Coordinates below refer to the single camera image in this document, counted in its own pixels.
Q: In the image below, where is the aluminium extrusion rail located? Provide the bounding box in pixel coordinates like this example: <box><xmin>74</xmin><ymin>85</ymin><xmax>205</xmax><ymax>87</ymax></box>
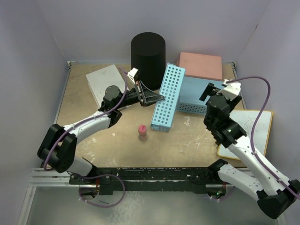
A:
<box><xmin>30</xmin><ymin>167</ymin><xmax>223</xmax><ymax>188</ymax></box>

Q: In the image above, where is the light blue basket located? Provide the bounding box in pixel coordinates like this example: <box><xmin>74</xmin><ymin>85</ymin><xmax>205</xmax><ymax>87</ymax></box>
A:
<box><xmin>150</xmin><ymin>63</ymin><xmax>185</xmax><ymax>133</ymax></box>

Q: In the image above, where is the large black plastic bucket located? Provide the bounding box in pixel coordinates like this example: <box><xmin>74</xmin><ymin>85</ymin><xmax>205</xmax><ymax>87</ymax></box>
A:
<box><xmin>131</xmin><ymin>32</ymin><xmax>166</xmax><ymax>90</ymax></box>

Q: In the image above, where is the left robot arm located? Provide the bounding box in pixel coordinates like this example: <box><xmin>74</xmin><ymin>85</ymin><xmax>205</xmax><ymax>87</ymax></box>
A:
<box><xmin>37</xmin><ymin>81</ymin><xmax>164</xmax><ymax>184</ymax></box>

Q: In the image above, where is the yellow framed whiteboard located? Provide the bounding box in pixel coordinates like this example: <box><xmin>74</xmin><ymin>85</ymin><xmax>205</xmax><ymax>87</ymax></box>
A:
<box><xmin>217</xmin><ymin>110</ymin><xmax>273</xmax><ymax>160</ymax></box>

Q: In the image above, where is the blue perforated plastic basket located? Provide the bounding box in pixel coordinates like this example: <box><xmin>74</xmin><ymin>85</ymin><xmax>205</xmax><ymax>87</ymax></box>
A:
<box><xmin>177</xmin><ymin>76</ymin><xmax>224</xmax><ymax>115</ymax></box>

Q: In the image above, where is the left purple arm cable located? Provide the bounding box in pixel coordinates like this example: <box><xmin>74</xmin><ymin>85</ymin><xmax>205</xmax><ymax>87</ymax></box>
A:
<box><xmin>43</xmin><ymin>67</ymin><xmax>128</xmax><ymax>171</ymax></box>

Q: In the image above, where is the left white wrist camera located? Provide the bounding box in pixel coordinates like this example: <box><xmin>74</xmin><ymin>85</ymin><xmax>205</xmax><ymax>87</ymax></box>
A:
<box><xmin>127</xmin><ymin>67</ymin><xmax>139</xmax><ymax>85</ymax></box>

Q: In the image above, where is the white perforated plastic basket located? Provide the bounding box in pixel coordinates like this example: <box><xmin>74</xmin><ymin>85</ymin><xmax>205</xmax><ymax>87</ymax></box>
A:
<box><xmin>86</xmin><ymin>65</ymin><xmax>125</xmax><ymax>108</ymax></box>

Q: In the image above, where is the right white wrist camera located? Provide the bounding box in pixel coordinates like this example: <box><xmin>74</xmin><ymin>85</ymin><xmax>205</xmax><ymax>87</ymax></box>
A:
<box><xmin>218</xmin><ymin>79</ymin><xmax>241</xmax><ymax>101</ymax></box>

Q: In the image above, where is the pink capped small bottle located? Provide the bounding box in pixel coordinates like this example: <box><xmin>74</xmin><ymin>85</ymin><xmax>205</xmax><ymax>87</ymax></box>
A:
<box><xmin>138</xmin><ymin>124</ymin><xmax>148</xmax><ymax>141</ymax></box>

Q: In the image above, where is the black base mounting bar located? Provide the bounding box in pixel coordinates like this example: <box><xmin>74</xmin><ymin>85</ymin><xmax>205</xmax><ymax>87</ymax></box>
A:
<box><xmin>68</xmin><ymin>166</ymin><xmax>227</xmax><ymax>195</ymax></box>

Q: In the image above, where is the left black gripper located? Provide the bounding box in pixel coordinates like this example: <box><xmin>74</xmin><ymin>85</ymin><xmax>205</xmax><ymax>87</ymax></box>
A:
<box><xmin>115</xmin><ymin>81</ymin><xmax>164</xmax><ymax>110</ymax></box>

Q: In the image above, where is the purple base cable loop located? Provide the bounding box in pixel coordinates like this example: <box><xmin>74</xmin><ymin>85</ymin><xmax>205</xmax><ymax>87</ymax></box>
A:
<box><xmin>78</xmin><ymin>173</ymin><xmax>126</xmax><ymax>208</ymax></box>

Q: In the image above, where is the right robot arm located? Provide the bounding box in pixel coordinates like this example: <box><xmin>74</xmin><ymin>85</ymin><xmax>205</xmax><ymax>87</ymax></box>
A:
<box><xmin>199</xmin><ymin>80</ymin><xmax>300</xmax><ymax>219</ymax></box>

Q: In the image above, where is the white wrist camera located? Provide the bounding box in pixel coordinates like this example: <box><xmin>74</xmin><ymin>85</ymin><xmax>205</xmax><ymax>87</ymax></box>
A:
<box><xmin>127</xmin><ymin>67</ymin><xmax>139</xmax><ymax>85</ymax></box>
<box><xmin>218</xmin><ymin>79</ymin><xmax>241</xmax><ymax>101</ymax></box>

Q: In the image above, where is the pink perforated plastic basket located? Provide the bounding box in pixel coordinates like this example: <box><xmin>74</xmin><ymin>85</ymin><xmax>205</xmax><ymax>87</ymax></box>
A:
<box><xmin>177</xmin><ymin>52</ymin><xmax>223</xmax><ymax>81</ymax></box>

